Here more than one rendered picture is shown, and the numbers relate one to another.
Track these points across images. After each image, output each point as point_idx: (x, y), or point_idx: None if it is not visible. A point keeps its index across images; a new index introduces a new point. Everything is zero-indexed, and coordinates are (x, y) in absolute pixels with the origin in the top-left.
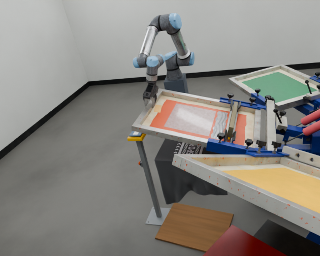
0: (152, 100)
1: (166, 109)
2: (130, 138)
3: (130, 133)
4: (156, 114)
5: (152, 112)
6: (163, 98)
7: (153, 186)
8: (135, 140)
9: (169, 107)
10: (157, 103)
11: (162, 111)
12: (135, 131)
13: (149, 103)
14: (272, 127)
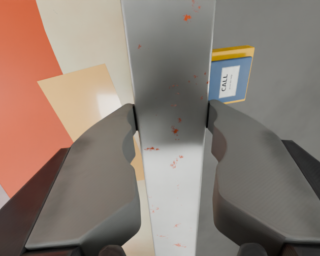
0: (103, 178)
1: (27, 146)
2: (242, 48)
3: (250, 69)
4: (46, 16)
5: (114, 42)
6: (135, 245)
7: None
8: (219, 48)
9: (27, 180)
10: (140, 193)
11: (38, 109)
12: (232, 84)
13: (192, 152)
14: None
